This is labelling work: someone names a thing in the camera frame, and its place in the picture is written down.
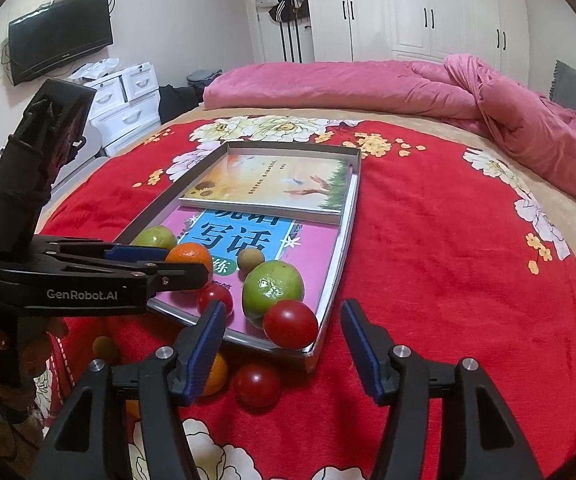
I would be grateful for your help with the red floral blanket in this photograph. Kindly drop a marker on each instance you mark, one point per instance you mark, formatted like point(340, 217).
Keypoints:
point(443, 260)

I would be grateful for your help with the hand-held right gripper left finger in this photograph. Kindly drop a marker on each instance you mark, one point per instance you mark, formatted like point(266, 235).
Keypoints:
point(205, 355)

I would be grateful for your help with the pink cover book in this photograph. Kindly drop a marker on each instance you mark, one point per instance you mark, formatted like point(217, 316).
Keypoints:
point(313, 255)

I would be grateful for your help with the black wall television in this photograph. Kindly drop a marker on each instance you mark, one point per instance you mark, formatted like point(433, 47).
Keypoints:
point(60, 37)

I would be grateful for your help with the sunflower cover book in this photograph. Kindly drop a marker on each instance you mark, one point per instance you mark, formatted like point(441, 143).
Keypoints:
point(268, 180)

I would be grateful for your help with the white wardrobe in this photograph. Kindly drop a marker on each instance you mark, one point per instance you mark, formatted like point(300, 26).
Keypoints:
point(418, 10)

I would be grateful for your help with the white door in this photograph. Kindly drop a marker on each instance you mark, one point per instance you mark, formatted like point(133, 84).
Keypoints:
point(270, 45)

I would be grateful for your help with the brown longan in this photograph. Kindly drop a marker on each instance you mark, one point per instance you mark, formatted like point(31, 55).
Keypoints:
point(249, 260)
point(105, 350)

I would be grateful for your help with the white plastic bag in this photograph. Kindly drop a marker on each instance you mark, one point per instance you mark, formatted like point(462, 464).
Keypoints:
point(95, 70)

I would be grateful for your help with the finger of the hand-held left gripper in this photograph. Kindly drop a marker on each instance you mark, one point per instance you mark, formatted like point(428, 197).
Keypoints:
point(187, 277)
point(132, 253)

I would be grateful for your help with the grey shallow cardboard box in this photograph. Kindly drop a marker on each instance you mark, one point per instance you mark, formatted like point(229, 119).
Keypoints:
point(338, 270)

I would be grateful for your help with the large green apple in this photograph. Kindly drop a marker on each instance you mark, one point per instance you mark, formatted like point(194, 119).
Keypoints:
point(273, 290)

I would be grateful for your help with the small green apple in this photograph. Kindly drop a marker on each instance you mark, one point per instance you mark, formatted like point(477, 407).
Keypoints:
point(154, 237)

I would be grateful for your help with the white drawer cabinet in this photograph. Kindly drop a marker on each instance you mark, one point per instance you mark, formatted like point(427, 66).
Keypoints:
point(127, 110)

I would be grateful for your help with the black striped hanging bag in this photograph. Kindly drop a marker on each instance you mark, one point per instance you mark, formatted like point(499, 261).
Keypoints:
point(282, 7)

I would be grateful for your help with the orange mandarin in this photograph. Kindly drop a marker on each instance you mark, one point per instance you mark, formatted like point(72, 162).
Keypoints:
point(133, 408)
point(216, 375)
point(190, 254)

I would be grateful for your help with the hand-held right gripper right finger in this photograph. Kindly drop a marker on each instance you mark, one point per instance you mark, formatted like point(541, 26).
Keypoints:
point(363, 350)

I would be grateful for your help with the grey padded bench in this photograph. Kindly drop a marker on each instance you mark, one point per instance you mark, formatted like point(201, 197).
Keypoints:
point(92, 147)

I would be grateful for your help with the dark hanging bag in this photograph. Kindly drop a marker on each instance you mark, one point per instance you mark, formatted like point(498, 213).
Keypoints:
point(302, 2)

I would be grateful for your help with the pink quilt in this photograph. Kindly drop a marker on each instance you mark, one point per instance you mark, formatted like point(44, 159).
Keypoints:
point(368, 85)

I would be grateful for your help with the large red tomato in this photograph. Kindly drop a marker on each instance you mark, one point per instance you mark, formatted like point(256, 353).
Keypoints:
point(290, 325)

